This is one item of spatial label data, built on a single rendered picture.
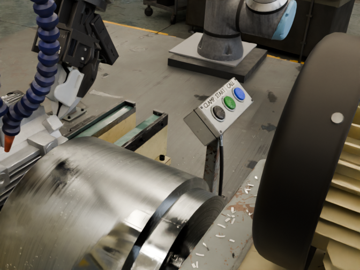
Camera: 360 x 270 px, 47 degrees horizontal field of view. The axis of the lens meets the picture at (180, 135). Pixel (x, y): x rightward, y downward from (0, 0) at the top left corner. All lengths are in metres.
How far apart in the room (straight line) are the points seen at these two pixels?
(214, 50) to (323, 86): 1.42
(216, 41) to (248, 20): 0.16
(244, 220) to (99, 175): 0.16
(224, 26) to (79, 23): 1.00
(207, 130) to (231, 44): 0.92
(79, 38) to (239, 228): 0.41
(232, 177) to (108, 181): 0.66
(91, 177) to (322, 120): 0.29
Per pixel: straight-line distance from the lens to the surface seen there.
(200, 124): 0.80
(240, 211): 0.44
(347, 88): 0.27
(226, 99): 0.84
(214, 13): 1.66
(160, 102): 1.41
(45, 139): 0.72
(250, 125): 1.32
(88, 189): 0.46
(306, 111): 0.26
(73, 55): 0.70
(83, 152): 0.51
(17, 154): 0.71
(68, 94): 0.73
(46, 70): 0.49
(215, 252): 0.40
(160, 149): 1.11
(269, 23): 1.58
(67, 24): 0.72
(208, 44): 1.69
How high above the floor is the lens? 1.45
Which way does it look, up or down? 32 degrees down
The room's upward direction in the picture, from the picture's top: 4 degrees clockwise
